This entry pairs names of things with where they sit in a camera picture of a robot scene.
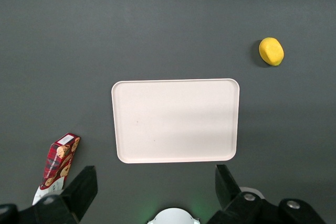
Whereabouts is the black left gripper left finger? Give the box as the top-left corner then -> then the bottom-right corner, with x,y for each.
0,165 -> 98,224

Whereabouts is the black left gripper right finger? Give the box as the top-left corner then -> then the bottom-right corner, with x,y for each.
207,164 -> 326,224

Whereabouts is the red cookie box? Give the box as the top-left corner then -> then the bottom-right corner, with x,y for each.
31,132 -> 81,206

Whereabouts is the white rectangular tray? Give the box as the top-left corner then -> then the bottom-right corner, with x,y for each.
111,78 -> 240,164

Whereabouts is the yellow mango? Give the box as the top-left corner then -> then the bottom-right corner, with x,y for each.
258,37 -> 285,67

